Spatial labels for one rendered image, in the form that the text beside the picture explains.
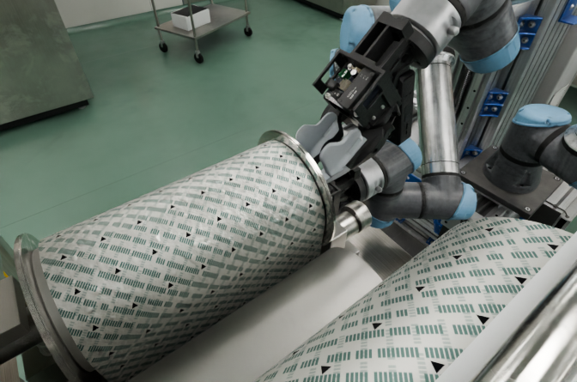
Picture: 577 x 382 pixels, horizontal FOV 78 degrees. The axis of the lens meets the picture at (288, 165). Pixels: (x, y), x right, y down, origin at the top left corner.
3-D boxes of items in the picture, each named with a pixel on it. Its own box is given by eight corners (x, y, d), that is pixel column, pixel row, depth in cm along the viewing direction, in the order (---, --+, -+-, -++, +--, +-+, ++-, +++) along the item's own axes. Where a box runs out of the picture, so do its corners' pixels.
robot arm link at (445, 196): (442, 27, 90) (458, 223, 77) (398, 27, 90) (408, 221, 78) (463, -5, 79) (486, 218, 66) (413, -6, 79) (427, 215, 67)
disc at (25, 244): (117, 418, 31) (34, 336, 22) (111, 422, 31) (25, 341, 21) (79, 294, 40) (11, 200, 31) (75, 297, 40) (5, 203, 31)
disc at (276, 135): (333, 268, 42) (340, 171, 33) (330, 270, 42) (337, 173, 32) (264, 199, 51) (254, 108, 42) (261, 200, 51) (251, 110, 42)
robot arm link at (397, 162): (419, 179, 70) (430, 145, 64) (380, 204, 65) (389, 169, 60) (388, 159, 75) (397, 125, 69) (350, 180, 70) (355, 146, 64)
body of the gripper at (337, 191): (282, 178, 56) (338, 150, 62) (282, 215, 62) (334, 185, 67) (312, 208, 52) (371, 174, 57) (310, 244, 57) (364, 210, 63)
